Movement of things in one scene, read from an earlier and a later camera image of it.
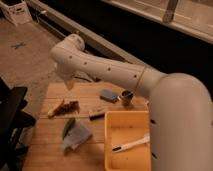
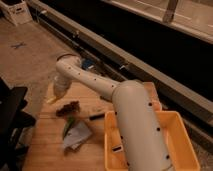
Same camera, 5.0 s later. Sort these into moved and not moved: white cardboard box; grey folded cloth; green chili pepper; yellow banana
Moved: yellow banana
Not moved: white cardboard box; green chili pepper; grey folded cloth
